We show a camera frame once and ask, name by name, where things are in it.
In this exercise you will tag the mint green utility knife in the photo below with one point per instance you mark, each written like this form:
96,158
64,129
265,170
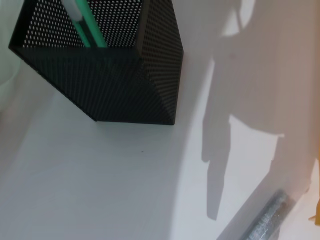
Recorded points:
85,22

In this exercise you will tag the black mesh pen holder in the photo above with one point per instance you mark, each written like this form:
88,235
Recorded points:
112,80

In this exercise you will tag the grey marker pen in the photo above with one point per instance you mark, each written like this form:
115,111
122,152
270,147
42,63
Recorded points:
270,217

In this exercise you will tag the pale green glass fruit plate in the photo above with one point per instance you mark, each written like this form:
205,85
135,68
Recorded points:
6,72

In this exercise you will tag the yellow plastic storage bin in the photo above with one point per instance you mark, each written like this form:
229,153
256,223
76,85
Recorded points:
315,200

